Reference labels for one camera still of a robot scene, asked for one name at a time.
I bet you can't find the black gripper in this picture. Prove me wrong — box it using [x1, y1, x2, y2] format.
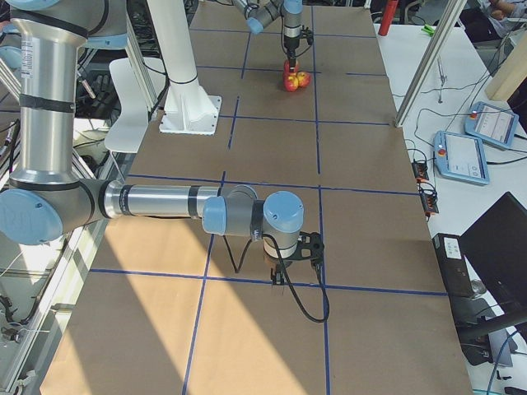
[282, 35, 300, 71]
[263, 252, 286, 286]

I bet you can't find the lone red yellow apple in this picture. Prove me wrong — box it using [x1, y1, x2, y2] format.
[282, 59, 299, 77]

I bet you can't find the front left red apple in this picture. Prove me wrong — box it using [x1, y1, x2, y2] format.
[282, 74, 300, 92]

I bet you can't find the front right red apple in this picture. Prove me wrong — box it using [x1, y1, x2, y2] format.
[296, 72, 311, 88]

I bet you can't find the red cylinder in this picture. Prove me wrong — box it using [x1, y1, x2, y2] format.
[378, 0, 399, 36]

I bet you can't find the brown paper table cover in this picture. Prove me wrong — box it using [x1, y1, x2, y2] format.
[40, 2, 472, 394]

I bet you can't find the orange black usb hub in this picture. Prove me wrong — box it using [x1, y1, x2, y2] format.
[412, 160, 429, 183]

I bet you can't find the black desktop box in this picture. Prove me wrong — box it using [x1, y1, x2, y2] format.
[432, 233, 487, 299]

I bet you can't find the near grey teach pendant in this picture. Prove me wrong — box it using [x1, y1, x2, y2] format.
[434, 131, 490, 185]

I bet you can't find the grey teach pendant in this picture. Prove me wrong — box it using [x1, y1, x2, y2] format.
[464, 101, 519, 150]
[434, 131, 490, 185]

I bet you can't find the far grey teach pendant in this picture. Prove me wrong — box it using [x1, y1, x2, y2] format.
[464, 101, 519, 150]

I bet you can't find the black monitor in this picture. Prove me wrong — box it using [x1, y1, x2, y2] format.
[460, 192, 526, 312]

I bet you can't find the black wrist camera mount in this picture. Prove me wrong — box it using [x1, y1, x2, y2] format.
[300, 26, 314, 46]
[288, 231, 324, 273]

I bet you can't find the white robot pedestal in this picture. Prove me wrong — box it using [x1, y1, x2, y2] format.
[147, 0, 222, 135]

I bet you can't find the aluminium frame post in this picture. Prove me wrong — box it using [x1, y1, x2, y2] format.
[394, 0, 467, 128]

